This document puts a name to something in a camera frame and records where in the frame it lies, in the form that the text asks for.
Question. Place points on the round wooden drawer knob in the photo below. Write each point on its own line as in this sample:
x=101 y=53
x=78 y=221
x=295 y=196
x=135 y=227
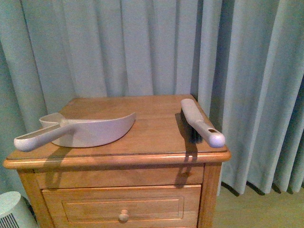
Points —
x=124 y=216

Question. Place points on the wooden nightstand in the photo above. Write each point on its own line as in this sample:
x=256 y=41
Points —
x=155 y=152

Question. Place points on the beige hand brush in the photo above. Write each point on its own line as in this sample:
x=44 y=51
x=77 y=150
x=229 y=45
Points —
x=198 y=130

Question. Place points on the beige plastic dustpan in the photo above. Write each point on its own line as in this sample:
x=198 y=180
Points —
x=75 y=133

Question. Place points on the white air purifier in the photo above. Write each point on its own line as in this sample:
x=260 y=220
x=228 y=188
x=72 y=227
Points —
x=14 y=213

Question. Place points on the wooden nightstand drawer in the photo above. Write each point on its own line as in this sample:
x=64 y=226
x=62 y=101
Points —
x=148 y=207

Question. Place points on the light blue curtain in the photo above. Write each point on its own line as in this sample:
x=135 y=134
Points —
x=243 y=60

